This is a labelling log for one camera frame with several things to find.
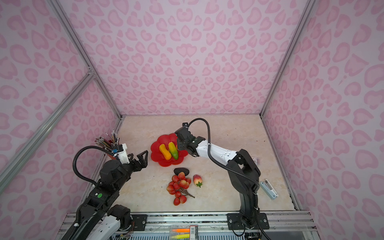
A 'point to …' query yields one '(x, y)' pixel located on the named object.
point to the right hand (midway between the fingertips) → (183, 140)
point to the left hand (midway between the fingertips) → (140, 150)
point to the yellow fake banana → (165, 152)
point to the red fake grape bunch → (178, 186)
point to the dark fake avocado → (178, 170)
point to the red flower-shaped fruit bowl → (156, 154)
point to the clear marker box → (183, 232)
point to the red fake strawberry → (197, 180)
